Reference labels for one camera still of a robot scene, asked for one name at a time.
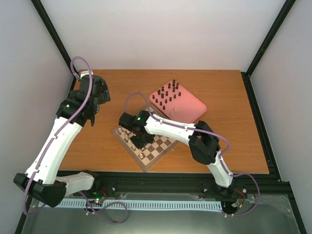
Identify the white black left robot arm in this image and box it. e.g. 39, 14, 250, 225
14, 75, 110, 207

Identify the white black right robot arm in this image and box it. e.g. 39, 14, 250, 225
118, 110, 235, 197

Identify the wooden chessboard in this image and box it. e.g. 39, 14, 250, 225
111, 106, 187, 173

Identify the pink plastic tray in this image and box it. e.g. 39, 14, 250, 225
149, 80, 207, 123

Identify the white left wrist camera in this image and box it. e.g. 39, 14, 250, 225
79, 71, 90, 79

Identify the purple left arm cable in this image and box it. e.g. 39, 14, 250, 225
22, 57, 94, 216

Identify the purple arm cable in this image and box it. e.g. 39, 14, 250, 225
22, 57, 94, 216
125, 92, 261, 217

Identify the light blue cable duct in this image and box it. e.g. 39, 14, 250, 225
59, 199, 223, 212

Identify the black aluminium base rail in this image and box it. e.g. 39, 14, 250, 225
96, 172, 292, 201

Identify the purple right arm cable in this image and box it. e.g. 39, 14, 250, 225
125, 92, 261, 217

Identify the black frame post left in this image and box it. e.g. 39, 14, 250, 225
31, 0, 71, 71

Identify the black frame post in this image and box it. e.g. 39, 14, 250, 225
31, 0, 71, 71
245, 0, 297, 76

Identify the black frame post right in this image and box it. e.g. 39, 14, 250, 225
245, 0, 297, 76

